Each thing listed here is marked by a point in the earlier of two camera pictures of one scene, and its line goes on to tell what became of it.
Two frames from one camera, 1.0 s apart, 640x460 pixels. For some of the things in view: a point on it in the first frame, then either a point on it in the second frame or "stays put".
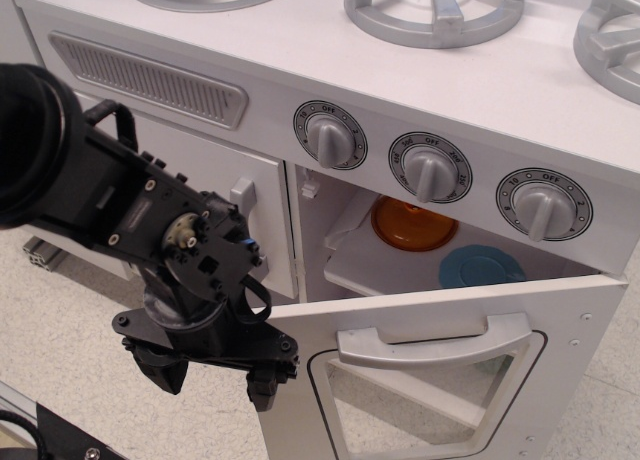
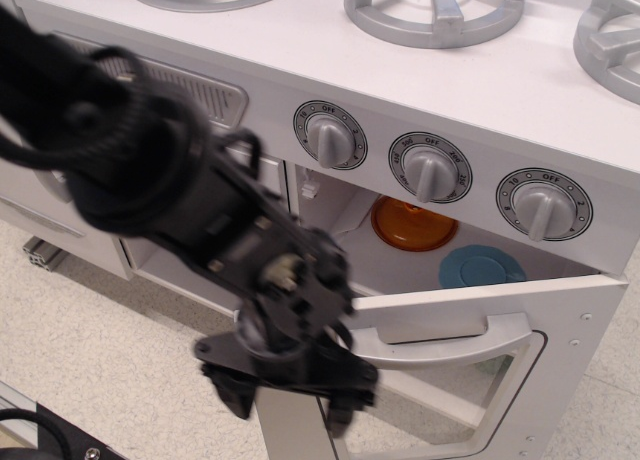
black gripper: x=208 y=310 → x=305 y=352
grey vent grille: x=149 y=82 stays put
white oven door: x=556 y=399 stays put
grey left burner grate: x=448 y=26 stays put
